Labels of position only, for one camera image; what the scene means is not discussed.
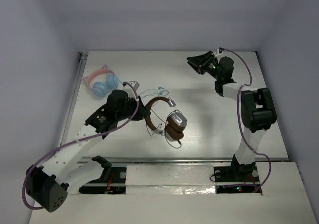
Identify brown silver headphones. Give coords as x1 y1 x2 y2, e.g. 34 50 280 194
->
145 96 187 144

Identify left aluminium rail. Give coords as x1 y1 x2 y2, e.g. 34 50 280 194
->
57 52 88 146

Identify aluminium rail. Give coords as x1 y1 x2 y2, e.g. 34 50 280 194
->
78 157 289 163
57 52 88 146

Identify white foam block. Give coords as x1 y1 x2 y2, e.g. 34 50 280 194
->
125 164 216 195

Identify light blue earbuds cable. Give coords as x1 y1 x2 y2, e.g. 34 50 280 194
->
119 79 169 103

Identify pink blue cat headphones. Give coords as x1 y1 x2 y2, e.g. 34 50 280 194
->
81 65 120 97

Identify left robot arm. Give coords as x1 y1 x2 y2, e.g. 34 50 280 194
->
22 90 150 212

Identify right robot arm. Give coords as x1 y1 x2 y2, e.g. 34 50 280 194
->
187 48 277 181

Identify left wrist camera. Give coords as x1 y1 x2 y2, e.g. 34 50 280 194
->
123 80 140 90

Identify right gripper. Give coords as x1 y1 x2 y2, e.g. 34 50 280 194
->
188 51 222 81

